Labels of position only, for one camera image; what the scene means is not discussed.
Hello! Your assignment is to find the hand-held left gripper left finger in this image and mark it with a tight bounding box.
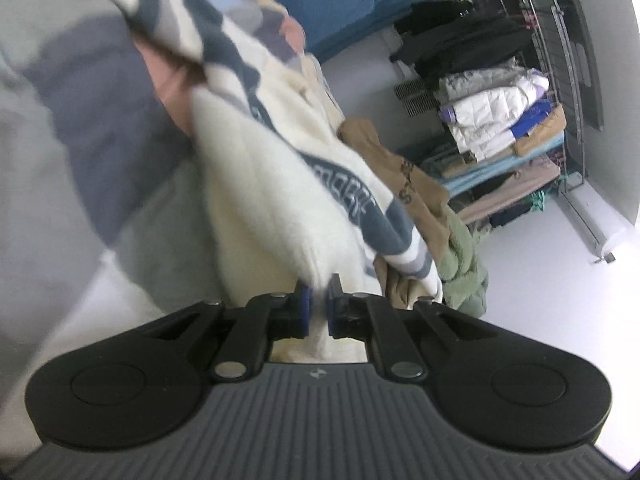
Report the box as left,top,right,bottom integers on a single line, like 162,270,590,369
142,280,315,381

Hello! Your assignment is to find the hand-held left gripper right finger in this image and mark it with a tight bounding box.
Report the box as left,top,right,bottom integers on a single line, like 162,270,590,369
326,274,496,380

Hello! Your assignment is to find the white fluffy sweater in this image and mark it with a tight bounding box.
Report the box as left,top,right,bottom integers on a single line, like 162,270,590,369
192,35,446,366

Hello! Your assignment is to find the metal clothes rack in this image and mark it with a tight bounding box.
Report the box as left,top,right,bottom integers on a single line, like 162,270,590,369
505,0,588,196

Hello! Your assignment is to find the green fleece jacket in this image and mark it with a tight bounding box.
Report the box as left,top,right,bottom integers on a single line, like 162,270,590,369
440,207,490,318

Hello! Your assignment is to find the brown hoodie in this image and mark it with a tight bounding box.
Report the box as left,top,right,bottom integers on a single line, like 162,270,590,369
337,119,453,313

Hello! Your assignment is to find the olive patterned garment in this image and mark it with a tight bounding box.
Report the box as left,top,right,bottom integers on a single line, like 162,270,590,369
420,145,476,181

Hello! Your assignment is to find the dark navy garment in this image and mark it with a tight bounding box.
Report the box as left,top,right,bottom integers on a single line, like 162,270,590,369
487,200,533,228

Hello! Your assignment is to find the beige pink coat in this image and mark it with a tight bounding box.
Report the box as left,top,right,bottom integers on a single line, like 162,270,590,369
450,157,563,223

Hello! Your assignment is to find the light blue garment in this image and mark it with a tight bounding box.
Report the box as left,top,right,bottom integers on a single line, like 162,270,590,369
440,142,566,196

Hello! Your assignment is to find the dark striped garment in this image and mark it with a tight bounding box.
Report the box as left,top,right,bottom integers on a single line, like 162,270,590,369
395,79,441,118

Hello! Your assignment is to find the white puffer jacket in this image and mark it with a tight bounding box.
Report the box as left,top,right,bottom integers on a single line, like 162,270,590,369
439,72,551,161

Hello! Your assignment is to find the grey printed jacket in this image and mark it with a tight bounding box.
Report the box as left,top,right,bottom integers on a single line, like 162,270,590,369
434,67,523,106

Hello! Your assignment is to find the tan fleece coat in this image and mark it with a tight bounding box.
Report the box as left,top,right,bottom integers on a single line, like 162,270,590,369
515,107,568,158

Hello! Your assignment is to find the blue and white garment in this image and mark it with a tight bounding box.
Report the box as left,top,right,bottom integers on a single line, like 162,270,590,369
510,100,553,141

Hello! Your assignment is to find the white air conditioner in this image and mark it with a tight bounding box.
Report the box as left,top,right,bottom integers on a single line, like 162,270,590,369
565,190,628,263

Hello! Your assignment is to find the black hanging jacket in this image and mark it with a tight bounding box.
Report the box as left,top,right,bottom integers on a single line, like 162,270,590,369
390,0,533,81

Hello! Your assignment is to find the patchwork bed cover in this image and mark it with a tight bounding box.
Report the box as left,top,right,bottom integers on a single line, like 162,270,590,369
0,0,311,386

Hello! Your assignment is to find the black flat panel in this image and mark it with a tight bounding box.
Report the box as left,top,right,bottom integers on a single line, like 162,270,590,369
552,0,605,131

